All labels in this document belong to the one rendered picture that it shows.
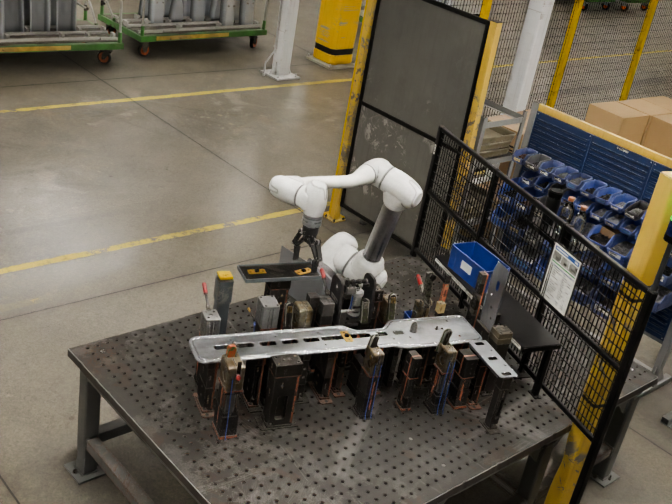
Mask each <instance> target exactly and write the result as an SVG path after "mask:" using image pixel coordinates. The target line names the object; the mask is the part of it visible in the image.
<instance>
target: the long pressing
mask: <svg viewBox="0 0 672 504"><path fill-rule="evenodd" d="M447 321H448V322H447ZM413 322H416V323H417V325H418V327H417V331H416V333H412V332H410V327H411V324H412V323H413ZM436 326H438V330H436ZM442 327H443V329H441V328H442ZM446 328H451V330H452V332H453V333H452V336H451V337H450V340H449V342H450V343H451V345H459V344H469V342H470V341H480V340H482V337H481V335H480V334H479V333H478V332H477V331H476V330H475V329H474V328H473V327H472V325H471V324H470V323H469V322H468V321H467V320H466V319H465V318H464V317H463V316H461V315H448V316H435V317H422V318H409V319H396V320H389V321H387V323H386V324H385V325H384V327H382V328H376V329H364V330H355V329H351V328H349V327H346V326H343V325H335V326H322V327H310V328H297V329H284V330H271V331H258V332H245V333H232V334H219V335H206V336H195V337H192V338H190V340H189V346H190V348H191V350H192V353H193V355H194V357H195V360H196V361H197V362H199V363H202V364H211V363H221V359H222V355H223V354H226V350H227V349H220V350H216V349H214V346H224V345H229V344H232V341H236V346H237V345H238V344H249V343H252V344H253V345H254V347H244V348H239V347H238V346H237V347H236V348H237V351H236V352H238V354H239V356H240V358H241V360H242V361H244V360H255V359H266V358H270V357H271V356H273V355H284V354H295V353H297V354H298V356H300V355H311V354H322V353H333V352H344V351H355V350H365V349H366V347H367V344H368V341H369V339H370V337H362V338H352V339H353V340H354V341H353V342H346V341H345V340H344V339H339V340H327V341H324V340H322V339H321V338H322V337H333V336H342V335H341V334H340V331H348V333H349V334H350V335H358V334H369V335H370V336H371V334H373V333H382V332H385V333H386V334H387V335H386V336H379V337H380V339H379V342H378V344H377V345H378V346H379V347H380V348H388V347H398V348H405V349H415V348H426V347H437V345H438V343H439V340H440V338H441V336H442V334H443V331H444V330H445V329H446ZM394 331H402V332H403V333H404V334H398V335H396V334H394V333H393V332H394ZM275 336H276V337H275ZM409 337H411V338H409ZM309 338H318V339H319V341H315V342H305V341H304V340H303V339H309ZM393 338H394V339H393ZM285 340H297V342H298V343H291V344H283V343H282V341H285ZM261 342H275V343H276V345H267V346H261V345H260V343H261ZM325 344H326V345H325Z"/></svg>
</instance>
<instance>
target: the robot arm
mask: <svg viewBox="0 0 672 504"><path fill-rule="evenodd" d="M368 184H372V185H374V186H375V187H377V188H379V189H380V190H381V191H383V202H384V204H383V206H382V208H381V211H380V213H379V216H378V218H377V220H376V223H375V225H374V228H373V230H372V232H371V235H370V237H369V240H368V242H367V244H366V247H365V249H363V250H361V251H359V252H358V250H357V248H358V244H357V241H356V239H355V238H354V237H353V236H351V235H350V234H348V233H346V232H339V233H337V234H335V235H333V236H332V237H331V238H330V239H328V240H327V241H326V243H325V244H324V245H323V246H322V247H321V240H317V239H316V236H317V234H318V232H319V227H320V226H321V223H322V218H323V213H324V211H325V209H326V205H327V197H328V190H327V188H353V187H358V186H362V185H368ZM269 190H270V192H271V194H272V195H273V196H275V197H276V198H278V199H279V200H281V201H284V202H286V203H289V204H292V205H296V206H298V207H300V208H301V209H302V210H304V211H303V218H302V224H303V227H302V228H300V229H298V233H297V234H296V236H295V237H294V239H293V240H292V244H294V254H293V260H297V259H298V258H299V252H300V246H299V245H300V244H301V243H303V242H304V241H305V242H306V243H307V244H308V245H309V247H311V250H312V254H313V257H314V258H313V259H311V258H308V260H305V261H307V262H312V267H311V274H312V273H316V272H317V268H318V269H319V270H320V268H323V269H324V272H325V274H326V275H327V276H328V277H329V278H330V279H331V280H332V277H333V275H335V274H338V273H339V274H341V275H343V276H344V277H346V278H350V280H352V279H355V280H357V279H364V276H365V274H366V273H372V275H373V276H374V277H375V278H376V281H377V283H378V284H379V285H380V286H381V287H382V288H383V286H384V285H385V284H386V282H387V273H386V271H385V270H384V259H383V257H382V255H383V253H384V251H385V249H386V246H387V244H388V242H389V239H390V237H391V235H392V233H393V231H394V229H395V226H396V224H397V222H398V220H399V217H400V215H401V213H402V211H403V210H405V209H406V208H414V207H416V206H417V205H418V204H419V202H420V201H421V199H422V196H423V192H422V189H421V187H420V186H419V185H418V183H417V182H416V181H415V180H413V179H412V178H411V177H410V176H408V175H407V174H405V173H404V172H402V171H401V170H399V169H397V168H395V167H394V166H392V165H391V164H390V163H389V162H388V161H387V160H385V159H382V158H376V159H372V160H369V161H367V162H365V163H364V164H363V165H361V166H360V167H359V168H358V169H357V170H356V171H355V172H354V173H353V174H350V175H344V176H313V177H303V178H301V177H299V176H282V175H280V176H275V177H274V178H272V179H271V181H270V184H269ZM302 234H303V237H302V238H300V237H301V236H302ZM299 238H300V240H299ZM298 240H299V241H298ZM313 243H314V245H311V244H313Z"/></svg>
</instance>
